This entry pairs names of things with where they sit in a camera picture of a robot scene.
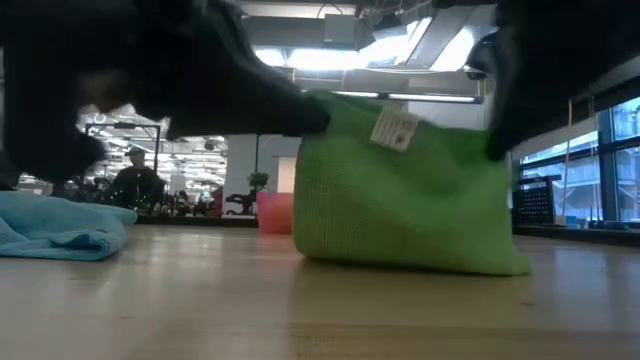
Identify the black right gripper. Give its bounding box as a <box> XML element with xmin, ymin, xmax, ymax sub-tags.
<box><xmin>468</xmin><ymin>0</ymin><xmax>640</xmax><ymax>162</ymax></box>

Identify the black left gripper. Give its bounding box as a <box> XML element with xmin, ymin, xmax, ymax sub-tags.
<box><xmin>0</xmin><ymin>0</ymin><xmax>262</xmax><ymax>186</ymax></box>

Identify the green microfiber towel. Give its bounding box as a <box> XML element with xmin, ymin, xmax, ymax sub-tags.
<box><xmin>292</xmin><ymin>89</ymin><xmax>532</xmax><ymax>277</ymax></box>

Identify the teal microfiber towel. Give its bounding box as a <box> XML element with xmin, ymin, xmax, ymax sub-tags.
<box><xmin>0</xmin><ymin>191</ymin><xmax>139</xmax><ymax>262</ymax></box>

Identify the pink translucent plastic basket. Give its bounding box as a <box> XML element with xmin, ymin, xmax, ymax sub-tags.
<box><xmin>255</xmin><ymin>191</ymin><xmax>296</xmax><ymax>236</ymax></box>

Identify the small green potted plant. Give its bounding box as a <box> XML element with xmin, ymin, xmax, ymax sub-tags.
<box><xmin>247</xmin><ymin>171</ymin><xmax>270</xmax><ymax>194</ymax></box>

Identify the ceiling light strip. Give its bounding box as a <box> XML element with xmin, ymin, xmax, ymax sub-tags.
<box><xmin>332</xmin><ymin>89</ymin><xmax>484</xmax><ymax>105</ymax></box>

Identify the black perforated panel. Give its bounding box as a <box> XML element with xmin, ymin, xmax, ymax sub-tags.
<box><xmin>512</xmin><ymin>174</ymin><xmax>562</xmax><ymax>227</ymax></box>

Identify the person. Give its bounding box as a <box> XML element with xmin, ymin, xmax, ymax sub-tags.
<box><xmin>112</xmin><ymin>147</ymin><xmax>166</xmax><ymax>211</ymax></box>

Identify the cream wall panel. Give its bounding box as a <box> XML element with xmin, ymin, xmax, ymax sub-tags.
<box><xmin>277</xmin><ymin>156</ymin><xmax>297</xmax><ymax>195</ymax></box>

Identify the yellow hanging cable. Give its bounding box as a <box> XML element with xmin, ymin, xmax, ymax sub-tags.
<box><xmin>562</xmin><ymin>99</ymin><xmax>575</xmax><ymax>224</ymax></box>

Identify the black aluminium table frame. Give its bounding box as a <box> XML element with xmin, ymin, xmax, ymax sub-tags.
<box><xmin>135</xmin><ymin>213</ymin><xmax>640</xmax><ymax>247</ymax></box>

